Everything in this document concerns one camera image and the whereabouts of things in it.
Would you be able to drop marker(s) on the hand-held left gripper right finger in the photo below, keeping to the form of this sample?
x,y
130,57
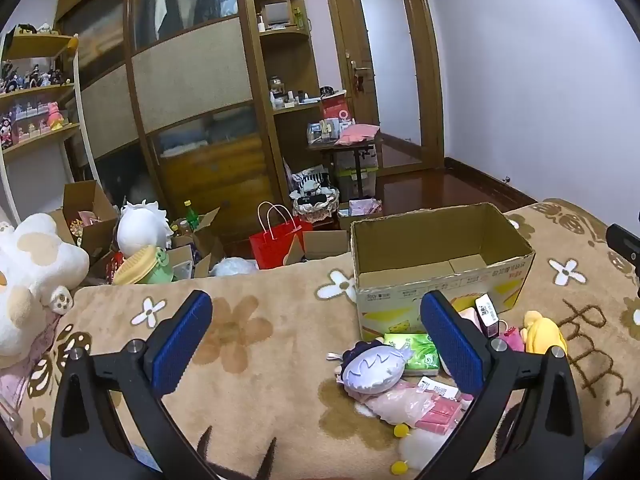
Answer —
x,y
452,340

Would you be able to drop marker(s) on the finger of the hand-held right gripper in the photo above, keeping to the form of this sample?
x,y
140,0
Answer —
x,y
624,242

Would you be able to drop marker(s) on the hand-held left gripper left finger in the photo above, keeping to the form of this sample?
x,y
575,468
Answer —
x,y
182,340

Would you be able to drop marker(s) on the green tissue pack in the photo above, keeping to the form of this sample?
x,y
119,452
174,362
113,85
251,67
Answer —
x,y
417,352

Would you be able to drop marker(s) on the pink tissue packets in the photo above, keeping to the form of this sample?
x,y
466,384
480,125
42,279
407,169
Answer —
x,y
442,412

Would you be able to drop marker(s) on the pink fluffy pouch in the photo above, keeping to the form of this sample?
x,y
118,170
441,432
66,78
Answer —
x,y
395,402

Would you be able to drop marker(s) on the purple-haired plush head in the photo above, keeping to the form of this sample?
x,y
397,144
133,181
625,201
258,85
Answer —
x,y
372,370

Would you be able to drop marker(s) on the yellow plush toy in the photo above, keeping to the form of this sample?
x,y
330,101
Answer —
x,y
542,335

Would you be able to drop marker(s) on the white fluffy plush yellow pompoms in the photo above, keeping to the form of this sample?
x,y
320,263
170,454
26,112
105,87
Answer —
x,y
425,447

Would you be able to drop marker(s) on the white paper tag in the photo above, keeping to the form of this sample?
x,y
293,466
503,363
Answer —
x,y
436,386

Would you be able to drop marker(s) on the green frog plush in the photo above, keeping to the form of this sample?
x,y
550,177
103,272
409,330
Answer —
x,y
162,265

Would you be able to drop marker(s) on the yellow round plush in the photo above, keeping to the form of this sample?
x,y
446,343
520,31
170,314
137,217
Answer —
x,y
132,267

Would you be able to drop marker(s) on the white plastic bag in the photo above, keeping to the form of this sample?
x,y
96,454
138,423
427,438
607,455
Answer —
x,y
232,266

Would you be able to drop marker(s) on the beige floral blanket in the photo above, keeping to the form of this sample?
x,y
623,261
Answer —
x,y
275,360

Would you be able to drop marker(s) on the cardboard box with bottles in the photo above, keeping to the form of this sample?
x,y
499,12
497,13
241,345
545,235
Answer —
x,y
205,240

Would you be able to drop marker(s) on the white-haired plush doll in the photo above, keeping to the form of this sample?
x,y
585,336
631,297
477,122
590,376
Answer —
x,y
142,227

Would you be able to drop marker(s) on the green bottle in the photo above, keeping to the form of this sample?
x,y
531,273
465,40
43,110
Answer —
x,y
190,216

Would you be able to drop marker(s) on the red paper bag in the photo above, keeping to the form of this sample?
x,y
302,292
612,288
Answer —
x,y
275,247

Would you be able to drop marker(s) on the small cardboard box pink items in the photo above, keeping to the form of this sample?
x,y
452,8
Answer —
x,y
360,210

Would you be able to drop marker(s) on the flat cardboard box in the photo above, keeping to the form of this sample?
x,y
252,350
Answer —
x,y
322,245

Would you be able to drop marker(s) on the tall cardboard box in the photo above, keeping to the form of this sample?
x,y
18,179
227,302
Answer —
x,y
90,205

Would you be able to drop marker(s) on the large white cat plush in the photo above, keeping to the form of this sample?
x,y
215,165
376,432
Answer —
x,y
35,260

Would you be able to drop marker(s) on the lace-trimmed basket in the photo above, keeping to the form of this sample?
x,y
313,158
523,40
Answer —
x,y
315,210

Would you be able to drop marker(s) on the black white striped plush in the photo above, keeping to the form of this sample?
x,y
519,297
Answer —
x,y
312,182

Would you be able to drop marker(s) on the small dark side table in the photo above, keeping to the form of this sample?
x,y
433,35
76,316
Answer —
x,y
350,149

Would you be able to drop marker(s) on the pink cloth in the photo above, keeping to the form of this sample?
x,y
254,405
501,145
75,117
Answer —
x,y
357,134

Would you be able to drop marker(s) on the pile of small boxes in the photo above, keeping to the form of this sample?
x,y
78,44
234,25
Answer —
x,y
322,131

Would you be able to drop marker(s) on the white wooden display shelf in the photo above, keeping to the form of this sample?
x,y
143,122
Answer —
x,y
45,135

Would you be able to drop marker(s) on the pink figure toy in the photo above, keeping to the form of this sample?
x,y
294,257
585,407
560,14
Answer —
x,y
54,114

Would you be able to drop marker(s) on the wooden wardrobe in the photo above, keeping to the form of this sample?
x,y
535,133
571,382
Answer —
x,y
190,70

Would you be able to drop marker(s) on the row of small figures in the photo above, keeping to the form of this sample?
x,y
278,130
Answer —
x,y
35,77

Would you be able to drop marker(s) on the wooden door glass panel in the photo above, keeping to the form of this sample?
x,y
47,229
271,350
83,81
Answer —
x,y
345,20

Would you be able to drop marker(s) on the picture frame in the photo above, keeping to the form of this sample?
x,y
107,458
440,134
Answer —
x,y
276,14

